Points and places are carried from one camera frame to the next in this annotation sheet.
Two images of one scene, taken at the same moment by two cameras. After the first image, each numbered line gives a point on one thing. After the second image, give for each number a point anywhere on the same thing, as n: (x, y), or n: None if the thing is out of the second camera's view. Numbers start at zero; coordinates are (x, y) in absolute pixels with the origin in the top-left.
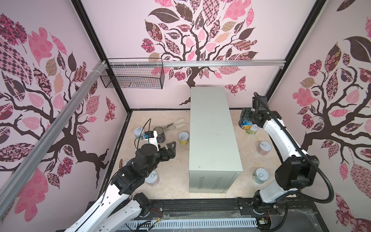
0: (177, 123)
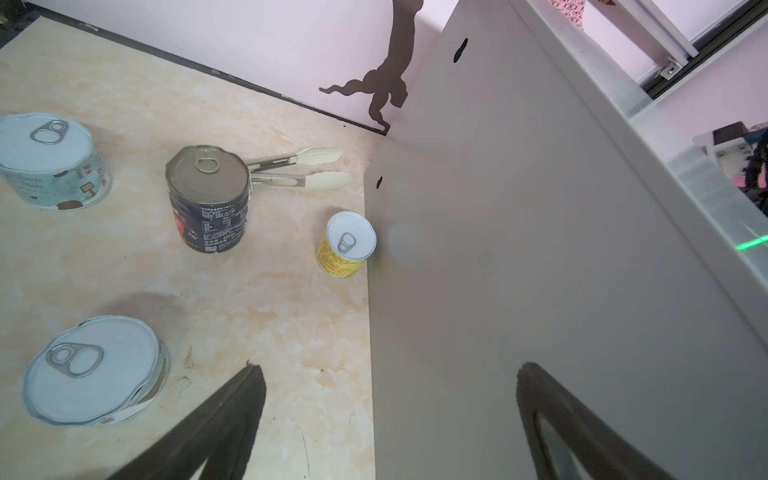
0: (329, 180)
